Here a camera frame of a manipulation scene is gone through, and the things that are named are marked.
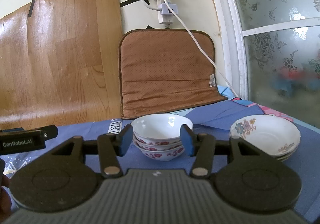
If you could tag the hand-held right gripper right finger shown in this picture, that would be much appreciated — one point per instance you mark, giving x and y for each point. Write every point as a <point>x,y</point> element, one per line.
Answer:
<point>187,140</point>

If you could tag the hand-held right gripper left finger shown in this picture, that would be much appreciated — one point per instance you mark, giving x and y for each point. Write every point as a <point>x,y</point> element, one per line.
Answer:
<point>126,140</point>

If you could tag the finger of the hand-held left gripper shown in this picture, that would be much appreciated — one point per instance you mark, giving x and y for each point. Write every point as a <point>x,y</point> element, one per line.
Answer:
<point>50,132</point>

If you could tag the white floral bowl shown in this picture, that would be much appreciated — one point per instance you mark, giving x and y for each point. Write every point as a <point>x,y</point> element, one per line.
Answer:
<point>160,126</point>
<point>160,144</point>
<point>160,155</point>

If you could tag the white floral plate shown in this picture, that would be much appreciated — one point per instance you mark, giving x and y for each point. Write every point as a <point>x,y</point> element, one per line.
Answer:
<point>287,156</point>
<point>265,136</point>

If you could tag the person's left hand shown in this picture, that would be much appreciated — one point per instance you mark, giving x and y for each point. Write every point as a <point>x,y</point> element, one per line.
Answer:
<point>4,201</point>

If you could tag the blue printed blanket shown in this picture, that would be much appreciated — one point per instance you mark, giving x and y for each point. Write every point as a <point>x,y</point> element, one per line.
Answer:
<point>220,144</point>

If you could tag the wood-grain vinyl sheet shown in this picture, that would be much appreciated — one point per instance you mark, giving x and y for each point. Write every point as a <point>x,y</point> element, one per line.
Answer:
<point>62,64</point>

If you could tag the brown cushion pad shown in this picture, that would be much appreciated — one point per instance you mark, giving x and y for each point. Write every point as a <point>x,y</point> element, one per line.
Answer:
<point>162,71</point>

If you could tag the pink printed cloth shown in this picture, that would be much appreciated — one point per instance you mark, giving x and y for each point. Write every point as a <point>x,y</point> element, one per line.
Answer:
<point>268,111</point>

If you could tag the white power strip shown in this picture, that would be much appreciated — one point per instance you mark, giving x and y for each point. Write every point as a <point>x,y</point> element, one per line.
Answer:
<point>163,17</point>

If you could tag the black tape strip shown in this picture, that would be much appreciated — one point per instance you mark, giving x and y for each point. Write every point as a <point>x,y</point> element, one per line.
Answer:
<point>33,4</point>
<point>130,2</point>

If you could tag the white plug adapter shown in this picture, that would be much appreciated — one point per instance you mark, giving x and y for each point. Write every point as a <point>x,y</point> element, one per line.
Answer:
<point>170,9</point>

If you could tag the white window frame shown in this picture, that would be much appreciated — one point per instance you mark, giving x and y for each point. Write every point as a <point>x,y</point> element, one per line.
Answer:
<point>236,51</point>

